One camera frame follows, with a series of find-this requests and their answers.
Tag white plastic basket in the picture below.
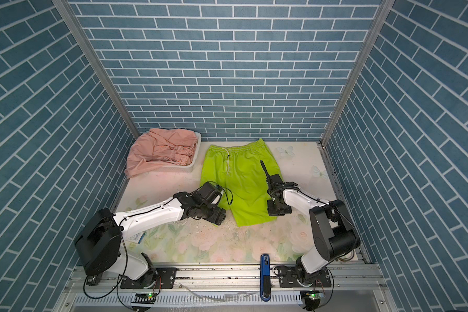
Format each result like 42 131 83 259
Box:
155 131 202 173

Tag neon green shorts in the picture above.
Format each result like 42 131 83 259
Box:
200 139 282 227

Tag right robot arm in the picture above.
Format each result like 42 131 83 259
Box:
266 174 361 280

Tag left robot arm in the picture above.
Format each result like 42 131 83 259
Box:
74 182 226 287

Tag pink shorts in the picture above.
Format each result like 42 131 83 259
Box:
125 129 200 178

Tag brown tape roll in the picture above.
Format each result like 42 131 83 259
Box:
338 250 356 262

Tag blue handheld tool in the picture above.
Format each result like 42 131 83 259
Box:
259 253 272 302

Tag black stapler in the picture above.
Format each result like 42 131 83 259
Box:
85 273 103 286

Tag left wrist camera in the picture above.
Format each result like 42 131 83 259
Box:
192 182 223 205

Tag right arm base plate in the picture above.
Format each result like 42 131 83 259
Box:
273 265 332 288

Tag aluminium front rail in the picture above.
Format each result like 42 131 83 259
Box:
66 263 387 293

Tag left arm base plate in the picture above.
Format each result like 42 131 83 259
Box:
120 267 178 289

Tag white slotted cable duct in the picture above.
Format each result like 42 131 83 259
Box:
74 291 303 308

